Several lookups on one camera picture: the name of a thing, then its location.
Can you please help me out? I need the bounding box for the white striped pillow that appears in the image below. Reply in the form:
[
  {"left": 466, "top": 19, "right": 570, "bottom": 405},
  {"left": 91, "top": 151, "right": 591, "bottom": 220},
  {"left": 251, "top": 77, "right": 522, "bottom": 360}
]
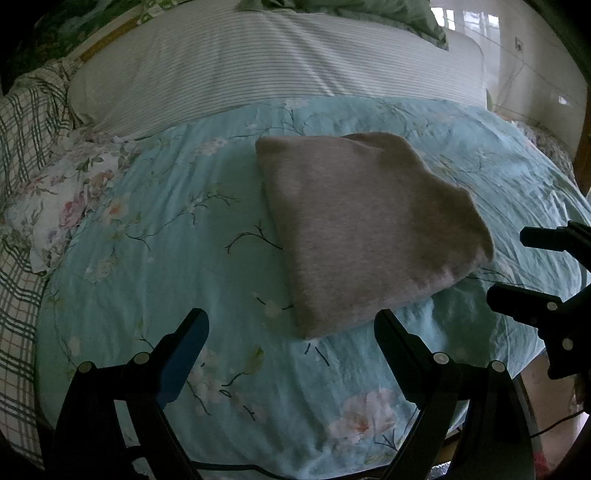
[{"left": 68, "top": 9, "right": 488, "bottom": 139}]

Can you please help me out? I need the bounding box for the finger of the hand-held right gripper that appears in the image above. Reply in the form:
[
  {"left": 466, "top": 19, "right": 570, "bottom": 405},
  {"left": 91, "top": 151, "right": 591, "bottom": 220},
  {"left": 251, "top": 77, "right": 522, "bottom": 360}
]
[
  {"left": 487, "top": 282, "right": 591, "bottom": 380},
  {"left": 520, "top": 220, "right": 591, "bottom": 278}
]

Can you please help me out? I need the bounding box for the wooden headboard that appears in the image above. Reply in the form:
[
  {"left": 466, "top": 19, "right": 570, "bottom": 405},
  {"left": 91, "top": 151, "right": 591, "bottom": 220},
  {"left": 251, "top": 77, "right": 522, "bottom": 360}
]
[{"left": 78, "top": 4, "right": 153, "bottom": 63}]

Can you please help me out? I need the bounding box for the green quilt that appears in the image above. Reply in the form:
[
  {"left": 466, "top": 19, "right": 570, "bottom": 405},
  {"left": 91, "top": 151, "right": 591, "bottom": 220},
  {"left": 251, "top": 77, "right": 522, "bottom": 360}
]
[{"left": 235, "top": 0, "right": 450, "bottom": 51}]

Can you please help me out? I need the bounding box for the thin wall cable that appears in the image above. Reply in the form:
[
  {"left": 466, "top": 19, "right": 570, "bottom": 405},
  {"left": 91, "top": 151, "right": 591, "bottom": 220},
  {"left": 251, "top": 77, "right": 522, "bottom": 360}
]
[{"left": 494, "top": 46, "right": 527, "bottom": 112}]

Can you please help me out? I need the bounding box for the plaid bed sheet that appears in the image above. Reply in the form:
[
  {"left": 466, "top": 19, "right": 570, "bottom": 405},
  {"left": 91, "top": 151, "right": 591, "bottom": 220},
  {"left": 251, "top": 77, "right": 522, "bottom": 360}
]
[{"left": 0, "top": 60, "right": 88, "bottom": 467}]

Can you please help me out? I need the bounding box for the white floral pillow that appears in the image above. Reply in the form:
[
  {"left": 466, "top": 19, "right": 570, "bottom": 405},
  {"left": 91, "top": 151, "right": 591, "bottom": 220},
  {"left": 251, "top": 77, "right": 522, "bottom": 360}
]
[{"left": 4, "top": 136, "right": 139, "bottom": 275}]

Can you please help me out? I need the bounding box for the teal floral blanket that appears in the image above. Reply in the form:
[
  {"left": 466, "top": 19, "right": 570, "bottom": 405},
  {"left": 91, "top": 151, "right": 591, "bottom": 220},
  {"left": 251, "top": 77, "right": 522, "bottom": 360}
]
[{"left": 34, "top": 97, "right": 591, "bottom": 476}]

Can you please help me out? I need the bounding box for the gray sweatshirt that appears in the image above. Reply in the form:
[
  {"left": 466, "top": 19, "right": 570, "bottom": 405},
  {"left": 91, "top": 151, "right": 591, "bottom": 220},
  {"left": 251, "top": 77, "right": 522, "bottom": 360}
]
[{"left": 255, "top": 132, "right": 496, "bottom": 341}]

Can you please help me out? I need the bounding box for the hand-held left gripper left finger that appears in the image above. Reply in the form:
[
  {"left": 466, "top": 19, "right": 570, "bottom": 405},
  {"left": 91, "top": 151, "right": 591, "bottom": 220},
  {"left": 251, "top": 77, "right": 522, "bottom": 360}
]
[{"left": 48, "top": 308, "right": 211, "bottom": 480}]

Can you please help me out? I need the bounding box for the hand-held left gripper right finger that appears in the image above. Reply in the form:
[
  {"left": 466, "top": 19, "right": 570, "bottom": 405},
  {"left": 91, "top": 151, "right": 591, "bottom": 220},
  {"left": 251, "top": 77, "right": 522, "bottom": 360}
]
[{"left": 373, "top": 309, "right": 536, "bottom": 480}]

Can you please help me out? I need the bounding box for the floral bed sheet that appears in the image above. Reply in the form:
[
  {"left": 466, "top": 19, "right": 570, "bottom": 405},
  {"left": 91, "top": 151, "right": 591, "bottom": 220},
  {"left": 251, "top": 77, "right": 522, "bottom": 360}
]
[{"left": 512, "top": 120, "right": 575, "bottom": 176}]

